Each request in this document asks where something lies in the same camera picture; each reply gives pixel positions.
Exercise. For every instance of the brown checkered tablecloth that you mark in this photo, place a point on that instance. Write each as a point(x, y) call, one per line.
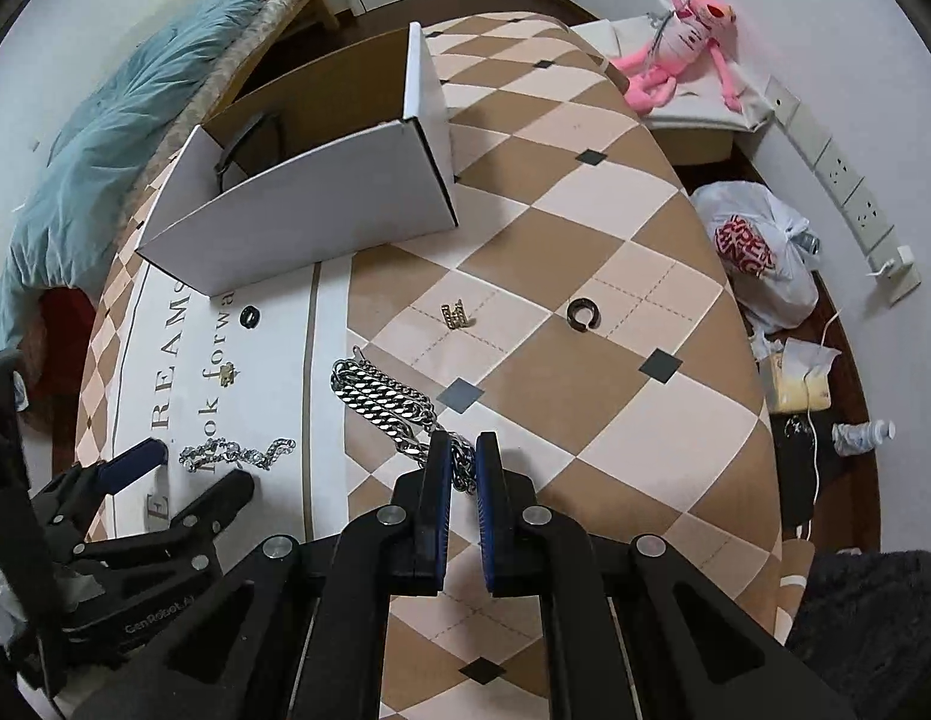
point(585, 427)

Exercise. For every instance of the red cloth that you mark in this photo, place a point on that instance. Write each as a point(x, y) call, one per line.
point(64, 345)

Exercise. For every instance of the clear plastic bottle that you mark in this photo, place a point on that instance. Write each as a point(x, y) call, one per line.
point(859, 437)

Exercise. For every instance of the white plastic bag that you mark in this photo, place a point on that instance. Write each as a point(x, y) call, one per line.
point(780, 285)

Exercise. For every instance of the white cushion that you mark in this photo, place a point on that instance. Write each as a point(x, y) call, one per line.
point(705, 106)

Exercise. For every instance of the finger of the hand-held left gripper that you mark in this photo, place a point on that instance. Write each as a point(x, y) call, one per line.
point(225, 496)
point(139, 457)

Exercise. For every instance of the wooden bed frame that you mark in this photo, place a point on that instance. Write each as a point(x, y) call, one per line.
point(324, 7)

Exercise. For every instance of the dark fuzzy cloth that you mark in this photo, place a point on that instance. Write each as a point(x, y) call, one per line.
point(870, 615)

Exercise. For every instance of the pink plush toy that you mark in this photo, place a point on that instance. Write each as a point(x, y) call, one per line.
point(690, 37)

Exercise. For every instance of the gold earring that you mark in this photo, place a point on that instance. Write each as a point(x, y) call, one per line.
point(455, 314)

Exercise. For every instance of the blue blanket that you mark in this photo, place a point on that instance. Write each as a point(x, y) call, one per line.
point(135, 90)

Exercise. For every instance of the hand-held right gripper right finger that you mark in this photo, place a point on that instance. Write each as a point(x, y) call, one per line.
point(486, 514)

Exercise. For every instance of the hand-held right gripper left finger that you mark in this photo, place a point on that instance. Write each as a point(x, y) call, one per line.
point(437, 499)

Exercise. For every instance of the white charger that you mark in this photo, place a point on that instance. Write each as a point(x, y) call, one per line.
point(897, 270)

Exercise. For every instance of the white cardboard box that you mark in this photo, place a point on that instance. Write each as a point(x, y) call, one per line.
point(307, 195)

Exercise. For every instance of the black bag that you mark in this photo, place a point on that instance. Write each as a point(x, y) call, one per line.
point(799, 480)

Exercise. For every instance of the small gold charm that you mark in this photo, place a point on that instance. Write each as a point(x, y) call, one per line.
point(227, 374)

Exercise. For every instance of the yellow packet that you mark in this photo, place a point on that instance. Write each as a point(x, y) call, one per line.
point(795, 390)

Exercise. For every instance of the wall socket strip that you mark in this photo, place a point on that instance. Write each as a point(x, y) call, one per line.
point(840, 172)

